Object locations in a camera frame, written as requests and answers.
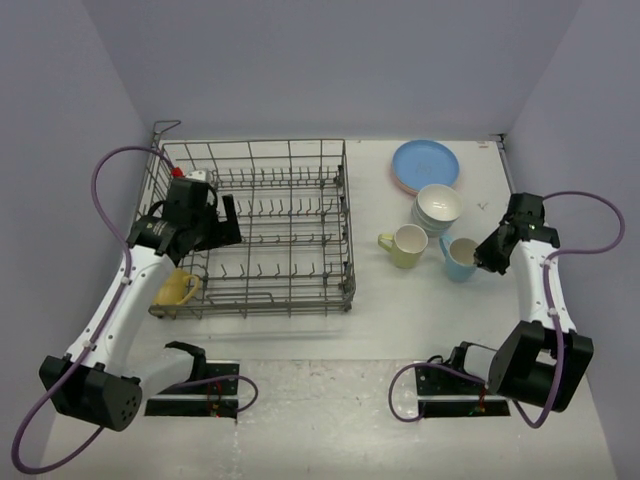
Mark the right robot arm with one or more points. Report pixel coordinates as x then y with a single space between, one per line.
543 360

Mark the yellow mug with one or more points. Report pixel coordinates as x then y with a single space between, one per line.
178 289

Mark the grey wire dish rack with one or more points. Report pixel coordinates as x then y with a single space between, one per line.
293 206

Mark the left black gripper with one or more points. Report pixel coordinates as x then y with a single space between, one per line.
224 232

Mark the green mug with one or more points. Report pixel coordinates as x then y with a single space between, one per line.
405 246

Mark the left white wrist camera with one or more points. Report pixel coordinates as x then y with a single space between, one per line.
200 175

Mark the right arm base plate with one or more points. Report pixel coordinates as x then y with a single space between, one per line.
442 395

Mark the blue mug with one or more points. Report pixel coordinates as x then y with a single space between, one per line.
459 258

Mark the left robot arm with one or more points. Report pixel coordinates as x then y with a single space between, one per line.
92 381

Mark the blue plate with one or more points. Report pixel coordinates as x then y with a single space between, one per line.
420 163

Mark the white bowl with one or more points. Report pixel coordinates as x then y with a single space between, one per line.
415 211
432 230
439 203

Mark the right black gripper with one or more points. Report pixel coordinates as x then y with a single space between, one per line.
484 257

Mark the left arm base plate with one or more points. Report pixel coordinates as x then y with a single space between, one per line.
215 400

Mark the pink plate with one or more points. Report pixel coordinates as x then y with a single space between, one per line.
402 189

